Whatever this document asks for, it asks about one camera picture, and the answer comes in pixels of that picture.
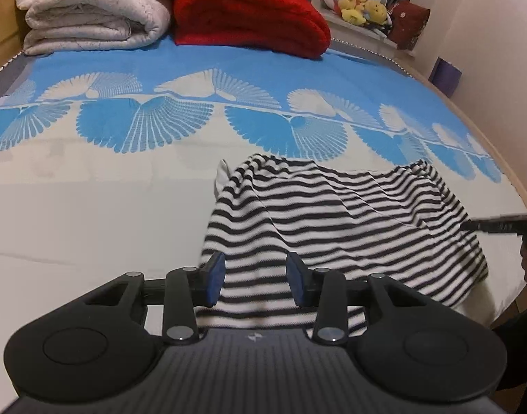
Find purple box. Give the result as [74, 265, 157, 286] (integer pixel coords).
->
[429, 57, 462, 98]

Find black white striped hoodie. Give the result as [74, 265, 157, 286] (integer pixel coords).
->
[197, 154, 488, 329]

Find folded white quilt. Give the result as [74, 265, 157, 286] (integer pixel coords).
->
[16, 0, 171, 55]

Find folded red blanket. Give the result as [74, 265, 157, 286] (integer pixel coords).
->
[173, 0, 332, 60]

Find blue white patterned bedsheet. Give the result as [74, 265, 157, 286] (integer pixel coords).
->
[0, 38, 527, 409]

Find yellow plush toys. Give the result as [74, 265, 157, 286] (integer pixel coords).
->
[322, 0, 392, 29]

